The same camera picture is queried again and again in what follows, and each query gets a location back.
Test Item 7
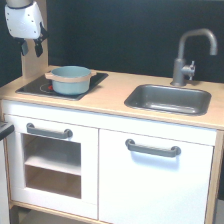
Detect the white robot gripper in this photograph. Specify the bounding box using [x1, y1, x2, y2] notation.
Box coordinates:
[5, 0, 48, 57]

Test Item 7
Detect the light blue toy pot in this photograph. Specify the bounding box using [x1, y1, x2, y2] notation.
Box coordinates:
[45, 66, 96, 95]

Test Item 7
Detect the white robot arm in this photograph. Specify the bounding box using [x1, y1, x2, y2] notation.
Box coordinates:
[5, 0, 48, 57]

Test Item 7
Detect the grey metal sink basin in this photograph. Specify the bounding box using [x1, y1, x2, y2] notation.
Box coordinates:
[124, 85, 211, 116]

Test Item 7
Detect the black toy stove top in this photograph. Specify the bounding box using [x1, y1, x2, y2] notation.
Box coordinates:
[17, 73, 108, 101]

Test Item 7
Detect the dark object at left edge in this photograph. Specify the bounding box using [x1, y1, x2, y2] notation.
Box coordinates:
[0, 121, 14, 141]

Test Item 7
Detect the white oven door with window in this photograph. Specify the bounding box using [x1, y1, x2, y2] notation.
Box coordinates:
[7, 115, 98, 219]

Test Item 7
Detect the grey toy faucet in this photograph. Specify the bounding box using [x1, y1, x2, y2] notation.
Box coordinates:
[171, 28, 218, 87]

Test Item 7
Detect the white cabinet door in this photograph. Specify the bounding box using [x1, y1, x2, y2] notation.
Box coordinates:
[99, 130, 213, 224]

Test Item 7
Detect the grey oven door handle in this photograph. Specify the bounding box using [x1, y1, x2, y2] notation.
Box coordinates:
[26, 123, 73, 139]

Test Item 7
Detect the wooden toy kitchen frame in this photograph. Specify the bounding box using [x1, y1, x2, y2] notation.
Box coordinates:
[0, 0, 224, 224]

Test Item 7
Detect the grey cabinet door handle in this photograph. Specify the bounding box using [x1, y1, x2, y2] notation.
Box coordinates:
[125, 139, 181, 158]

